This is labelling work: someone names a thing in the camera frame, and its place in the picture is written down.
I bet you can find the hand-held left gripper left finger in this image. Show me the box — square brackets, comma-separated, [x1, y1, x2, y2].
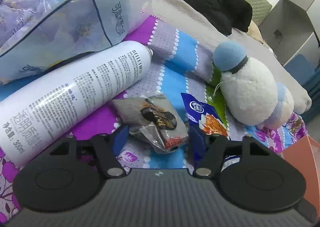
[47, 124, 130, 178]

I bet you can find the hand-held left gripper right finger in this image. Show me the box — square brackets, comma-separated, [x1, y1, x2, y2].
[189, 124, 278, 179]

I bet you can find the blue snack packet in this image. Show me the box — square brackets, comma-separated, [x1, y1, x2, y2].
[180, 92, 230, 141]

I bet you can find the grey snack packet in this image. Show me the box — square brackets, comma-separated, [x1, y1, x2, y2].
[111, 97, 189, 154]

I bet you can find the pink cardboard box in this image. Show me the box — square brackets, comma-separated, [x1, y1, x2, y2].
[279, 136, 320, 217]

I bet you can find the white spray bottle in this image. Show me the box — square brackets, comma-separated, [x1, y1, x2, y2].
[0, 40, 153, 167]

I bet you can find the white and blue plush toy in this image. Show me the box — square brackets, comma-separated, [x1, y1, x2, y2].
[212, 42, 295, 130]

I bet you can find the beige pillow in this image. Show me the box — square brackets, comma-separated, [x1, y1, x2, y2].
[247, 20, 266, 45]

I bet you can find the grey duvet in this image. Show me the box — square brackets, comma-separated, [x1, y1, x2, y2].
[34, 0, 312, 115]

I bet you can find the translucent plastic bag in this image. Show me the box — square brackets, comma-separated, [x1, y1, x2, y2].
[0, 0, 158, 86]

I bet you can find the white bedside cabinet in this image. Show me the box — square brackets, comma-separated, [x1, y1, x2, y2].
[259, 0, 320, 85]

